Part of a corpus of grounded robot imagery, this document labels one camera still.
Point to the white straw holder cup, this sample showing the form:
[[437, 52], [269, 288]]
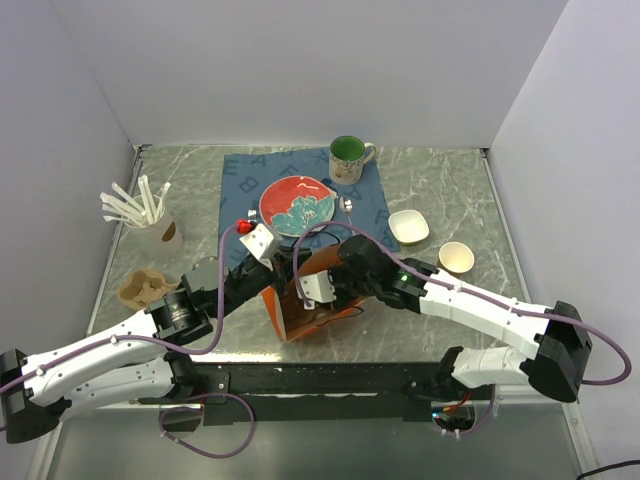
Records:
[[160, 240]]

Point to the silver spoon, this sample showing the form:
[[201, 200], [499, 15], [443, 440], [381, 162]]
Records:
[[346, 206]]

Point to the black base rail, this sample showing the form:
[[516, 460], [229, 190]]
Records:
[[278, 391]]

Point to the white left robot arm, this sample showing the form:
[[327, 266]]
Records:
[[147, 355]]

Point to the red teal floral plate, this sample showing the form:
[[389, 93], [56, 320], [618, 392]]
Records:
[[293, 204]]

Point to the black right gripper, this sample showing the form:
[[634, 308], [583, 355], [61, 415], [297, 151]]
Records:
[[334, 273]]

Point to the orange paper bag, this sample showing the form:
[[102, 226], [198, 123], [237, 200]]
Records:
[[290, 316]]

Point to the white square bowl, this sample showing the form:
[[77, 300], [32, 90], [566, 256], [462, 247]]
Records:
[[408, 226]]

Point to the green interior ceramic mug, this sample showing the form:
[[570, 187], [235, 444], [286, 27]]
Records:
[[347, 157]]

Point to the brown cardboard cup carrier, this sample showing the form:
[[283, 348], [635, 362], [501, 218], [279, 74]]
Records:
[[143, 287]]

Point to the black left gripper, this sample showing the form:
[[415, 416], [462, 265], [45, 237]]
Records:
[[272, 274]]

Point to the blue letter placemat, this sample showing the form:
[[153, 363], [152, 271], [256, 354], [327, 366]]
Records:
[[246, 176]]

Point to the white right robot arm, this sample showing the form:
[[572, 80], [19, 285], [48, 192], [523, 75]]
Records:
[[544, 347]]

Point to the white wrapped straws bundle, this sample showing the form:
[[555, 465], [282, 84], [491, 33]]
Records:
[[141, 211]]

